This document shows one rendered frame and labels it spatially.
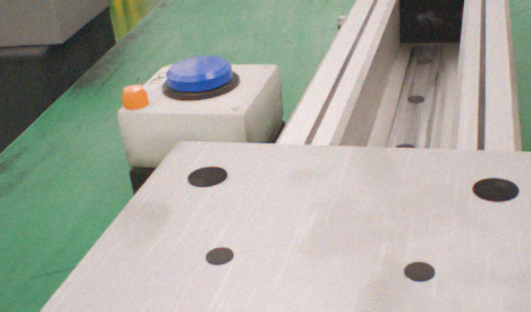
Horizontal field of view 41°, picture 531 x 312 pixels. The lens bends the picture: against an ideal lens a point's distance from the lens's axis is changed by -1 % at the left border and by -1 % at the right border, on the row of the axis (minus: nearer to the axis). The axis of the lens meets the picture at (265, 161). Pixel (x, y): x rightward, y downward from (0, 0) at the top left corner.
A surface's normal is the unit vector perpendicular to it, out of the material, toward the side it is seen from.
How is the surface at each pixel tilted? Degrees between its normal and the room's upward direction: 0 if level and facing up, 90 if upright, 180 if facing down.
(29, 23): 90
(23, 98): 90
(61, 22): 90
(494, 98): 0
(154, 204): 0
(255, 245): 0
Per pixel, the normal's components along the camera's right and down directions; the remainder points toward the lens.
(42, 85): -0.17, 0.47
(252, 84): -0.10, -0.88
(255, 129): 0.96, 0.04
